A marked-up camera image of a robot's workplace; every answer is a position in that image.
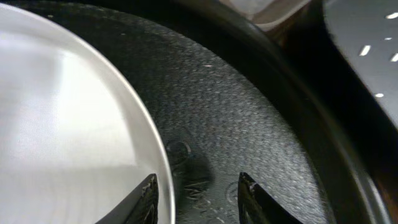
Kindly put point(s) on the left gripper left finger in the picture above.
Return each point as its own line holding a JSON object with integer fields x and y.
{"x": 139, "y": 207}

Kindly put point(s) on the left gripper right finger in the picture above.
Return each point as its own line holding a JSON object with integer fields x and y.
{"x": 257, "y": 206}

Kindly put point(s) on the grey round plate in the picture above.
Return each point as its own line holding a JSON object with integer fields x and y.
{"x": 76, "y": 139}

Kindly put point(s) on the round black tray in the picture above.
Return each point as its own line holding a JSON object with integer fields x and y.
{"x": 225, "y": 102}

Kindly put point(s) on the clear plastic bin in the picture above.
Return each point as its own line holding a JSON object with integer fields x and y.
{"x": 266, "y": 14}

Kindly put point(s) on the black rectangular tray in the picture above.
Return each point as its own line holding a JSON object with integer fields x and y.
{"x": 365, "y": 31}

